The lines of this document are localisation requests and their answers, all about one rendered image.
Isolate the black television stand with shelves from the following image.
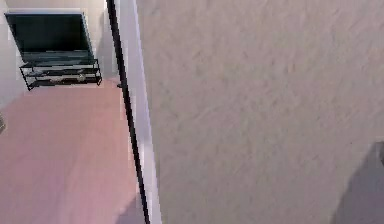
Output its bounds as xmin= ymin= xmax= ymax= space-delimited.
xmin=19 ymin=58 xmax=103 ymax=92

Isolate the black flat television set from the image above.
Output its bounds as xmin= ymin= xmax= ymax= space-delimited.
xmin=4 ymin=11 xmax=96 ymax=65

